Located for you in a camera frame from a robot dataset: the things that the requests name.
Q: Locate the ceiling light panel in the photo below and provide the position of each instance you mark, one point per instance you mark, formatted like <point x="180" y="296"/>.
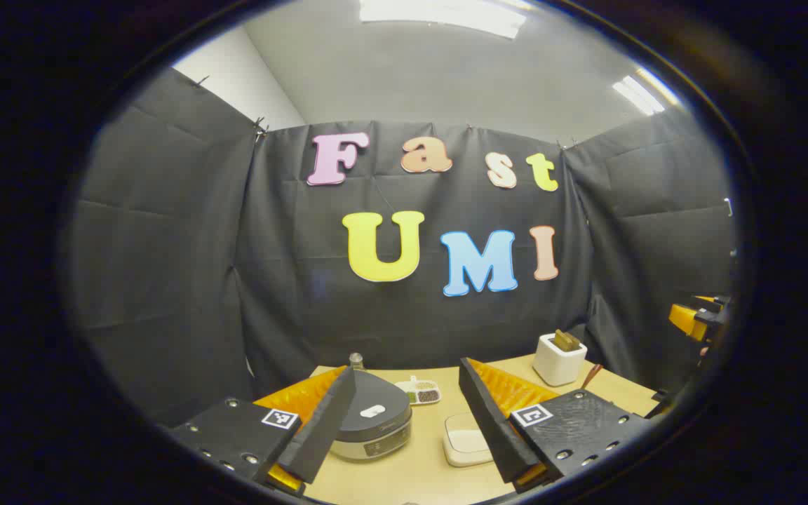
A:
<point x="642" y="92"/>
<point x="446" y="14"/>

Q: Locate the white divided bean dish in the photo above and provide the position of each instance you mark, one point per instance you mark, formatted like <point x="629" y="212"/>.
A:
<point x="423" y="394"/>

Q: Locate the white rice box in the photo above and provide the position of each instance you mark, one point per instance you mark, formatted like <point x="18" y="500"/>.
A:
<point x="463" y="442"/>

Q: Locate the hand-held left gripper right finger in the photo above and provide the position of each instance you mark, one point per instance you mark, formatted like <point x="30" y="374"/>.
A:
<point x="488" y="421"/>

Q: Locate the dark grey rice cooker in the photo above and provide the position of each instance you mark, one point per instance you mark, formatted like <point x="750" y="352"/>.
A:
<point x="376" y="421"/>

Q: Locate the clear glass bottle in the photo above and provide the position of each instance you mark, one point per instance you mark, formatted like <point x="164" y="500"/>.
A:
<point x="356" y="361"/>

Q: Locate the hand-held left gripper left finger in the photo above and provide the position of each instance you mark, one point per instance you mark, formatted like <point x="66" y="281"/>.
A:
<point x="330" y="414"/>

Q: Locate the black backdrop cloth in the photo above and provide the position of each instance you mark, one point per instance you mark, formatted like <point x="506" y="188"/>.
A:
<point x="292" y="280"/>

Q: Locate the white square container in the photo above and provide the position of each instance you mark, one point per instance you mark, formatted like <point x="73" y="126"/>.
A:
<point x="558" y="365"/>

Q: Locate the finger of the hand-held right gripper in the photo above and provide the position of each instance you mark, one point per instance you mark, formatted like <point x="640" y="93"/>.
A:
<point x="688" y="319"/>

